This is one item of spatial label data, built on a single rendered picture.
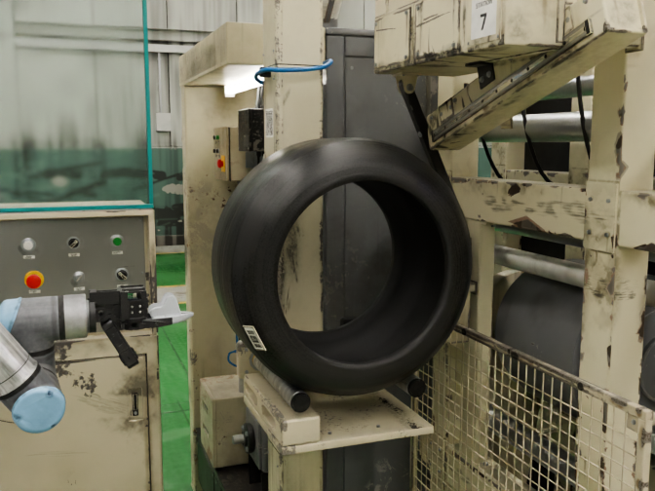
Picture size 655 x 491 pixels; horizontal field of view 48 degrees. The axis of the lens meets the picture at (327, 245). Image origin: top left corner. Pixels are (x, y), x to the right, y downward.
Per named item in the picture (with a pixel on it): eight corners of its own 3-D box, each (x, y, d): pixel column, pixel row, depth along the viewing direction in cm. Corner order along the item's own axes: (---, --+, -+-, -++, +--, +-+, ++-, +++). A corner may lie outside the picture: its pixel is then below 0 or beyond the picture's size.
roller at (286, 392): (252, 350, 189) (269, 350, 190) (250, 367, 189) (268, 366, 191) (291, 393, 156) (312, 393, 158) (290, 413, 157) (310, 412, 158)
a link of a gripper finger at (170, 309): (195, 294, 152) (149, 298, 149) (195, 322, 153) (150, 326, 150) (192, 291, 155) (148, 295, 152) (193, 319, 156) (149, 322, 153)
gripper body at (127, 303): (150, 290, 148) (88, 294, 144) (151, 331, 150) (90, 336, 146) (146, 283, 156) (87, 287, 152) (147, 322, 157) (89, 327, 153)
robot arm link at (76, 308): (65, 344, 144) (65, 332, 153) (92, 342, 145) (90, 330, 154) (63, 300, 142) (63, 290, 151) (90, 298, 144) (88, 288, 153)
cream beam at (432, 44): (370, 74, 191) (371, 17, 189) (455, 77, 199) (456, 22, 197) (501, 45, 134) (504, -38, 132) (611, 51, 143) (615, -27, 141)
